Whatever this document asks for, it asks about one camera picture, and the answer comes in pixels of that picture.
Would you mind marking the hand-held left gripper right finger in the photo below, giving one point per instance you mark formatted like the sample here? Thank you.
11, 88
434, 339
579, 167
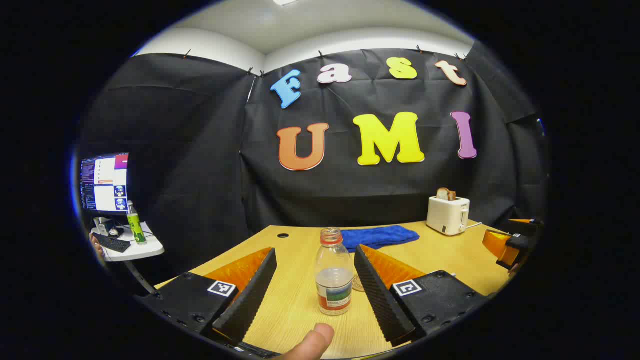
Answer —
380, 300

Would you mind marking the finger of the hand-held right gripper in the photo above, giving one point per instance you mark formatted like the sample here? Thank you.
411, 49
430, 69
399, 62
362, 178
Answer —
525, 226
497, 245

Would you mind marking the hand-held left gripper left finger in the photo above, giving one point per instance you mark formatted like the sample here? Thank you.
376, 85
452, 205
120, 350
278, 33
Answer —
250, 300

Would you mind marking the round cork coaster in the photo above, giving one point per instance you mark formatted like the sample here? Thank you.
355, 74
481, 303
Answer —
357, 285

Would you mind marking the clear plastic water bottle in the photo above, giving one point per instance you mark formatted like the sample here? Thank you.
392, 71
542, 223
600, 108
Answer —
334, 280

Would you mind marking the white toaster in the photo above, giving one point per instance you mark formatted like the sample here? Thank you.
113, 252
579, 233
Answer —
446, 215

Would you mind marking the blue towel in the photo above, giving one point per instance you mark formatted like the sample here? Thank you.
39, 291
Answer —
385, 236

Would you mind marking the bread slice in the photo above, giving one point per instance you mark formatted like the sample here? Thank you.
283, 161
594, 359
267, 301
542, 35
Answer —
445, 194

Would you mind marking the white side table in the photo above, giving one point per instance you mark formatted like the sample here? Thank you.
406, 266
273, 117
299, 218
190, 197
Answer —
145, 249

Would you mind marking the black keyboard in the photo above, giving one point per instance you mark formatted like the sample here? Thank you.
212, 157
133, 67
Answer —
112, 243

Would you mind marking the black backdrop cloth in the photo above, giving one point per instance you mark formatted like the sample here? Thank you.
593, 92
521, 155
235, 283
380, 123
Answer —
200, 150

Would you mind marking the computer monitor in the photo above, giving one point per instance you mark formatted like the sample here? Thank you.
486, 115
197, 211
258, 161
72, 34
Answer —
107, 185

